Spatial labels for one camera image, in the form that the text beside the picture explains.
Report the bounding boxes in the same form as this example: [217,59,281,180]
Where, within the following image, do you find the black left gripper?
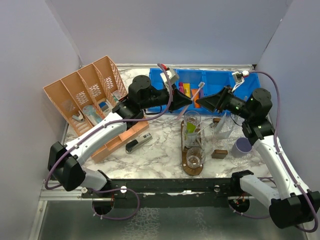
[140,82,193,114]

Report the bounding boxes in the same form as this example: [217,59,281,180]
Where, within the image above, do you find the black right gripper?
[197,84,254,120]

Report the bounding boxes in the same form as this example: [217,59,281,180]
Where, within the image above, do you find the white toothbrush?
[197,122,214,135]

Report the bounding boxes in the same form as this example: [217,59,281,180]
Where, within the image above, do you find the clear cup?
[186,146,206,169]
[183,110,201,134]
[212,112,237,151]

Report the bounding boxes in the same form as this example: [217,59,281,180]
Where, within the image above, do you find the lime green toothpaste tube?
[186,121,197,134]

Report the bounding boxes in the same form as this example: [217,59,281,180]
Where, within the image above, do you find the white tube black cap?
[184,132,198,148]

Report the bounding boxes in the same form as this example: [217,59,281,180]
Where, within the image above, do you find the lilac plastic cup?
[231,137,253,158]

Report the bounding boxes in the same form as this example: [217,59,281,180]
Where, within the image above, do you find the clear jar brown lid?
[211,117,221,129]

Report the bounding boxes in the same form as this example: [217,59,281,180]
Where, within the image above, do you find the white tube orange cap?
[216,129,233,140]

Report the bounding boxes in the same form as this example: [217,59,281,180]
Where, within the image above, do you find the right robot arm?
[196,86,320,232]

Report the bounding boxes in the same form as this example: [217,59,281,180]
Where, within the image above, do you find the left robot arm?
[47,75,192,198]

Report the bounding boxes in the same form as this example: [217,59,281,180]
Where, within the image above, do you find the magenta toothpaste box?
[178,82,184,93]

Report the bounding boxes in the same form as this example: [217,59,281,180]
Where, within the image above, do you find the yellow toothpaste tube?
[182,83,191,98]

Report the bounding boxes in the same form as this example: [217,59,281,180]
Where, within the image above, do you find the orange toothpaste tube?
[191,88,201,109]

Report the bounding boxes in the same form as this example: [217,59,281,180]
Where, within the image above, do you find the clear front cup on tray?
[186,146,206,169]

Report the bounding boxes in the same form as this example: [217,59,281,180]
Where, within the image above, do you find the brown wooden tray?
[180,121,203,176]

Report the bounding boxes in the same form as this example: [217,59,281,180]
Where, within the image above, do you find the blue bin with toothpastes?
[176,69,208,115]

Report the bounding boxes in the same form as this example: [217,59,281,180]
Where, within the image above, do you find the clear textured glass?
[181,126,206,152]

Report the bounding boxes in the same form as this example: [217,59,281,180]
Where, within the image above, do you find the blue bin with jar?
[233,72,261,101]

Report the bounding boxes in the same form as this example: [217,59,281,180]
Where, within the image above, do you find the small red white boxes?
[111,89,128,107]

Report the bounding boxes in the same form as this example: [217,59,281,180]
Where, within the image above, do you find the black silver stapler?
[125,133,153,154]

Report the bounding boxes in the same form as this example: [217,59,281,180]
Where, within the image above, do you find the blue white box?
[97,98,113,117]

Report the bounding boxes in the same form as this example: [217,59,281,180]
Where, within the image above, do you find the light blue razor package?
[82,105,103,126]

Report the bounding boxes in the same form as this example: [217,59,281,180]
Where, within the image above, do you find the peach desk organizer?
[42,55,150,165]

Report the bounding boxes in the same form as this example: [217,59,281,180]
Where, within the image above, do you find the small white clip tool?
[72,110,84,123]

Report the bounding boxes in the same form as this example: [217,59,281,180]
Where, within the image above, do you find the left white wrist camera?
[160,67,180,89]

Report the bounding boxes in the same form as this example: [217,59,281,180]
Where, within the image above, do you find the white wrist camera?
[160,67,180,89]
[231,70,250,93]

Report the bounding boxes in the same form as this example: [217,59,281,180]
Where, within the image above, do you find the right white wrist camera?
[231,70,250,93]

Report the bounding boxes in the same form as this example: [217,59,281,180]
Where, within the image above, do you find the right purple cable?
[228,70,318,232]

